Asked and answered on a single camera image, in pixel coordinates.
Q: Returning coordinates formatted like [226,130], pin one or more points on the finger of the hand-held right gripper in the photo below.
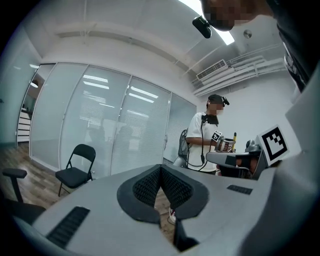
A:
[217,158]

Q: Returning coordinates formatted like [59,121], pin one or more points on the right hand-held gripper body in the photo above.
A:
[273,145]

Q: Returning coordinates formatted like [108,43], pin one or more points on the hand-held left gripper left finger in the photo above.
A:
[100,212]

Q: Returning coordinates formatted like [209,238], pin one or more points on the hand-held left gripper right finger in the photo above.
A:
[225,215]

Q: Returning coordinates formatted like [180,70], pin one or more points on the person's right hand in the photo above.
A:
[246,165]

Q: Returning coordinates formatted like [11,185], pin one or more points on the grey office chair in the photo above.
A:
[183,147]

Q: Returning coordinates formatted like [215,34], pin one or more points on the black folding chair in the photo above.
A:
[75,176]

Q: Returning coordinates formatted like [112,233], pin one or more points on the white ceiling pipes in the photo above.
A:
[250,67]

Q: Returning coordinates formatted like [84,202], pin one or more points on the white air vent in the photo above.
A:
[212,69]

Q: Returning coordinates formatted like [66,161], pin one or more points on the round ceiling fixture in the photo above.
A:
[247,33]

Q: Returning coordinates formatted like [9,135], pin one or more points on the ceiling light panel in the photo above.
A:
[227,37]

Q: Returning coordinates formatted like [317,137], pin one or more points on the person's black shirt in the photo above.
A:
[287,25]

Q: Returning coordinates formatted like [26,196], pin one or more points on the person's head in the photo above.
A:
[225,15]

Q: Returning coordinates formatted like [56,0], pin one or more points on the round pendant lamp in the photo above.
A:
[34,84]

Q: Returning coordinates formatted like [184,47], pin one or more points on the person's black head camera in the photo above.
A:
[202,26]

